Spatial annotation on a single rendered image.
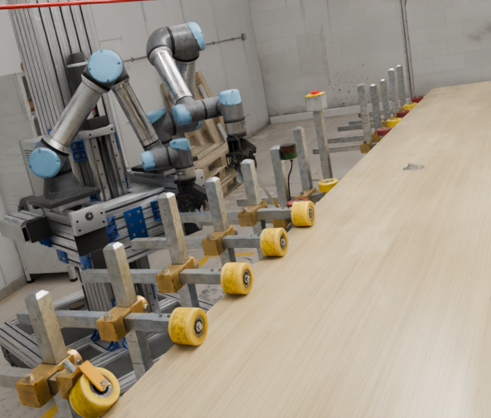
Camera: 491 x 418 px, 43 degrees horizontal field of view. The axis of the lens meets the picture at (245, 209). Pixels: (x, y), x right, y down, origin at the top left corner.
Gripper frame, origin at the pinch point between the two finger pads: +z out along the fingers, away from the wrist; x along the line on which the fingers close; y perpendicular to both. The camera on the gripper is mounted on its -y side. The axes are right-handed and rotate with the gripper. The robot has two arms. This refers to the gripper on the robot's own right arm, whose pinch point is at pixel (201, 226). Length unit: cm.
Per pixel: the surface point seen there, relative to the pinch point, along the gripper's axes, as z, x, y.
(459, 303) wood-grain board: -7, 78, -108
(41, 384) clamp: -13, 128, -38
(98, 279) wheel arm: -11, 77, -11
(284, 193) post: -10.5, -2.2, -37.1
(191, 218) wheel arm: -11.8, 26.6, -13.0
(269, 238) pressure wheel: -14, 53, -54
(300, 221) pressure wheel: -10, 29, -54
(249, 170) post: -26, 23, -37
